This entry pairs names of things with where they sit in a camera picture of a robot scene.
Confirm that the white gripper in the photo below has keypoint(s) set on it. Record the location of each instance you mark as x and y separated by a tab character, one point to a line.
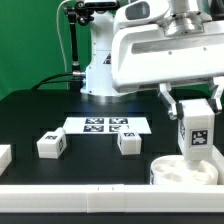
143	57

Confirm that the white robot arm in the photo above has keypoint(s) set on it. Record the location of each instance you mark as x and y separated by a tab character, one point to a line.
183	17

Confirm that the white right fence bar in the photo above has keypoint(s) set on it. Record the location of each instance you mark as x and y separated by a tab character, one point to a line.
217	159

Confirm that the white fence bar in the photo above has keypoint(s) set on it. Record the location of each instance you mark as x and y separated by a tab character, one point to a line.
5	157
110	198
217	159

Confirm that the paper sheet with markers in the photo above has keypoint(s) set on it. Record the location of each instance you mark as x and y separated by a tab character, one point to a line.
104	125

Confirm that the white front fence bar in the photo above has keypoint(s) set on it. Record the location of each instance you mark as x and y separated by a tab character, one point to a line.
110	198

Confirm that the white left fence bar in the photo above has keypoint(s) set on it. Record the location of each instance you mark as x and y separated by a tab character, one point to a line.
5	157

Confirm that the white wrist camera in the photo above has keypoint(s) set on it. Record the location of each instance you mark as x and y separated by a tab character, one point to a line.
140	12

